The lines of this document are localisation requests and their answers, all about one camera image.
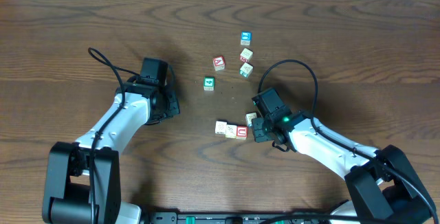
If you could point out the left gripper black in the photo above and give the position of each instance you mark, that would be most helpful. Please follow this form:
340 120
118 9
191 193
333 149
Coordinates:
170 104

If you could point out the green 4 wooden block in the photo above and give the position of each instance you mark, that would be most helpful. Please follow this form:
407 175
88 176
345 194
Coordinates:
209 84

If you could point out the red M wooden block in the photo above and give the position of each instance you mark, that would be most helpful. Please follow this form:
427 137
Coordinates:
246 55

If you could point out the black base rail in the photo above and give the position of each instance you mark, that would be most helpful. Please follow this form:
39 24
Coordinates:
206 218

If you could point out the green J wooden block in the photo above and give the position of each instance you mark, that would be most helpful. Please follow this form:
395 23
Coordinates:
246 69

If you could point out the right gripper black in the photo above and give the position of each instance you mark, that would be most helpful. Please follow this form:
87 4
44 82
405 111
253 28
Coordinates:
259 136

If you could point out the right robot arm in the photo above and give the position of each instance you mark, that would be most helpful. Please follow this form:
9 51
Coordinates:
382 183

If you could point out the red A wooden block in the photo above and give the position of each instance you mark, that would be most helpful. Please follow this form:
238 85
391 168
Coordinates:
219 63

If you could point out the blue-edged number 3 block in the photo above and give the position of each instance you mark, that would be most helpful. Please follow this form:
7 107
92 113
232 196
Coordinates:
249 117

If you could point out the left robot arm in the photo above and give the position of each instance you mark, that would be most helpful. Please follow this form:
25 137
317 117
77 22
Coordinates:
83 177

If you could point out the cream block with yellow side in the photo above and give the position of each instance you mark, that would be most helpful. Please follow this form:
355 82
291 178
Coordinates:
220 127

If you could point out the blue-top wooden block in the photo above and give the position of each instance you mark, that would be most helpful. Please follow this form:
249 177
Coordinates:
246 38

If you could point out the cream wooden block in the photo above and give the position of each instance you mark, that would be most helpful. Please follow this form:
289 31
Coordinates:
231 131

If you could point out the red U wooden block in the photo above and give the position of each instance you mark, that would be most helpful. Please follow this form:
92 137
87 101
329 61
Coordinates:
241 132

